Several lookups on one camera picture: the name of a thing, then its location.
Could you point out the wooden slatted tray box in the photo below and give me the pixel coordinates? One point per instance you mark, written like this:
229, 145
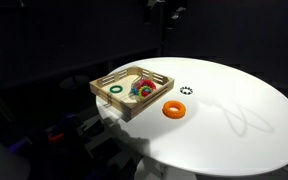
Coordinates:
124, 82

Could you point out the white rounded object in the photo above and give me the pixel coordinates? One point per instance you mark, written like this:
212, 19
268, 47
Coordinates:
2, 163

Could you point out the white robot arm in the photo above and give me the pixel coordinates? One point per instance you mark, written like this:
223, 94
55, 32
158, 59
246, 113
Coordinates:
175, 15

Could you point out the purple clamp with orange tips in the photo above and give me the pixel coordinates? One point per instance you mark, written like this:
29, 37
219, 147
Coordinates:
55, 137

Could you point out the white table pedestal base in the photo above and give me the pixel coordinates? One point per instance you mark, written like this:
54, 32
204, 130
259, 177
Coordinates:
150, 171

